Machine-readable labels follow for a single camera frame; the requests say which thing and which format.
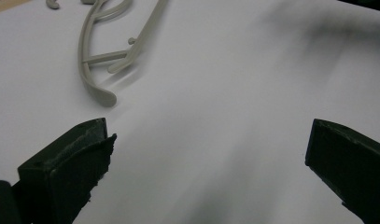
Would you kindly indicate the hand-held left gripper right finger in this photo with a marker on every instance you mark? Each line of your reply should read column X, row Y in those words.
column 349, row 161

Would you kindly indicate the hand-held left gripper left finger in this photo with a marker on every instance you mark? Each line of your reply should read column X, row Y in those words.
column 66, row 168

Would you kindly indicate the grey plastic clothes hanger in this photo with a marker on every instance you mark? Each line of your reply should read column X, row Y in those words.
column 85, row 65

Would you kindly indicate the small white plastic piece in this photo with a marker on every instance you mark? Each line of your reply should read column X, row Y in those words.
column 53, row 3

